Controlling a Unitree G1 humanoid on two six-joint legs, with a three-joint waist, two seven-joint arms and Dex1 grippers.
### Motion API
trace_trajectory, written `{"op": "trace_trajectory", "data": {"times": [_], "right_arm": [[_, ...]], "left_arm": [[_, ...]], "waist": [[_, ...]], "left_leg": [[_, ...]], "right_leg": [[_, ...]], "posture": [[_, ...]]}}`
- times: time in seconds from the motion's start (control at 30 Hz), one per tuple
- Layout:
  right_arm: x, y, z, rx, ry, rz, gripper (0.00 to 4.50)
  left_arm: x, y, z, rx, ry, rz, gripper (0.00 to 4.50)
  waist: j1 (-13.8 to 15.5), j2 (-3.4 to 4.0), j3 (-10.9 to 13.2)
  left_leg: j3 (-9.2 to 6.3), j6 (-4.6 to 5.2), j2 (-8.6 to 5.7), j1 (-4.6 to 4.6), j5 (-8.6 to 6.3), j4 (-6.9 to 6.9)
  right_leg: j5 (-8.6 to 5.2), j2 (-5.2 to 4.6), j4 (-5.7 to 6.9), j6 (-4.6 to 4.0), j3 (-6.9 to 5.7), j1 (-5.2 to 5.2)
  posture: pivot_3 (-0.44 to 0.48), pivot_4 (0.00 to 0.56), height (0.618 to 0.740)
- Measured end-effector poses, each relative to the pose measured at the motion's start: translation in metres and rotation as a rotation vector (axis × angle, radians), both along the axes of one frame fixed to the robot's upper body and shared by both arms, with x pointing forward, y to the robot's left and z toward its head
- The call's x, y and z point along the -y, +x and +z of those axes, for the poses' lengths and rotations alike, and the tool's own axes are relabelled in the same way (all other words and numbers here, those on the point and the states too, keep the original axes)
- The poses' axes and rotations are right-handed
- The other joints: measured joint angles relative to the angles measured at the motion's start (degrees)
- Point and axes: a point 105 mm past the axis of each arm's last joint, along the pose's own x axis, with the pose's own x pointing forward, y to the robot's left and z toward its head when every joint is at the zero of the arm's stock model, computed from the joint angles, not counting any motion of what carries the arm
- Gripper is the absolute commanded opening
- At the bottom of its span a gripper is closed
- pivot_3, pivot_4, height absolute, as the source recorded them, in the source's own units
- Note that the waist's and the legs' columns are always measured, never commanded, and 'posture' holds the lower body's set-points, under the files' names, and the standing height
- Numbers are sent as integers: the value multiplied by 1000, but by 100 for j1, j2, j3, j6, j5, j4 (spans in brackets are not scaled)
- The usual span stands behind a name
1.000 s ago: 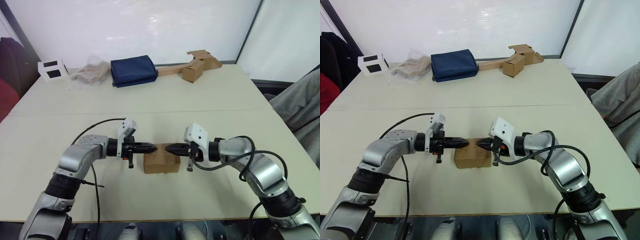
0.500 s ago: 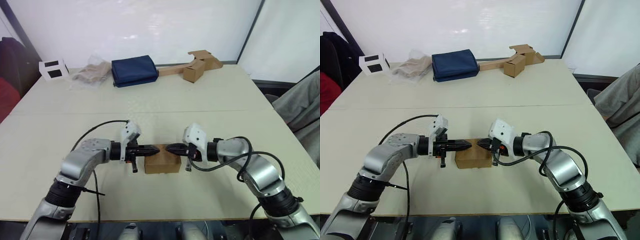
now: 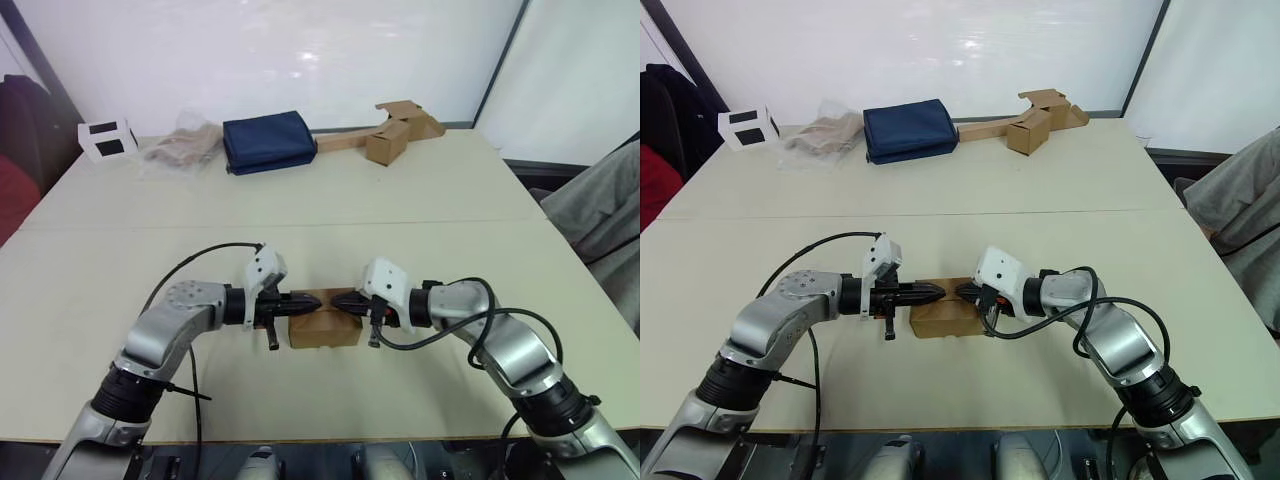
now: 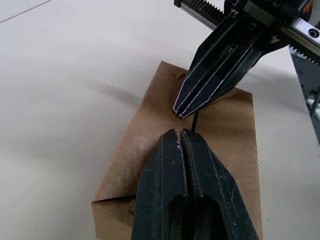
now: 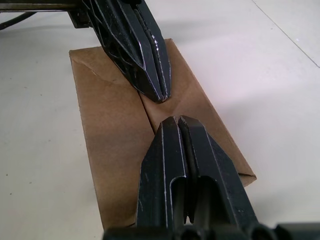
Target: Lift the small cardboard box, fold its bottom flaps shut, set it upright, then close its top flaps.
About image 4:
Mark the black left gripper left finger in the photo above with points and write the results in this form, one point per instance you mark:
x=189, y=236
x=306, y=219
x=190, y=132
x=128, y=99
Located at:
x=155, y=190

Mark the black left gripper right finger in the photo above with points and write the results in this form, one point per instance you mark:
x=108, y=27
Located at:
x=215, y=185

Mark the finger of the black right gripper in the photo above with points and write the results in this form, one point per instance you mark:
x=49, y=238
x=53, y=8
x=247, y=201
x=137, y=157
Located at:
x=240, y=62
x=212, y=50

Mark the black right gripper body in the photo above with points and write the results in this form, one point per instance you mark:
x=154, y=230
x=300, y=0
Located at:
x=275, y=10

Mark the small brown cardboard box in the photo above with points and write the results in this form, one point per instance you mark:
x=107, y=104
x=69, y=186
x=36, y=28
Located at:
x=225, y=130

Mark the dark grey metal frame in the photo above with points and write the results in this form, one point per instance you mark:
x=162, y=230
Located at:
x=310, y=82

